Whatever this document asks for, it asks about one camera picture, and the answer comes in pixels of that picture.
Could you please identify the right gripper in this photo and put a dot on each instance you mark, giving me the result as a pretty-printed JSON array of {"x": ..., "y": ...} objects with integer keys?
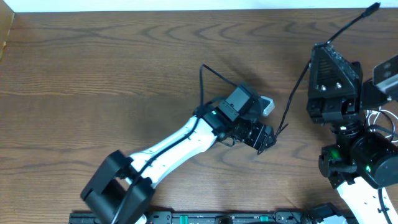
[{"x": 325, "y": 107}]

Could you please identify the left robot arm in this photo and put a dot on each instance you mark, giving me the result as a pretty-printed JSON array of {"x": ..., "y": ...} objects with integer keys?
[{"x": 121, "y": 189}]

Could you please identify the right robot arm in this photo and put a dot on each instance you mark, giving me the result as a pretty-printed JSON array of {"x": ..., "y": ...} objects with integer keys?
[{"x": 363, "y": 161}]

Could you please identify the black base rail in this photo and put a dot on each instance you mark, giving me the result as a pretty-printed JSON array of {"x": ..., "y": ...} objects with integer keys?
[{"x": 324, "y": 213}]

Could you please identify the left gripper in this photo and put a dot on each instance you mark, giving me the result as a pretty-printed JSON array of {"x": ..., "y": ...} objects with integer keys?
[{"x": 261, "y": 139}]

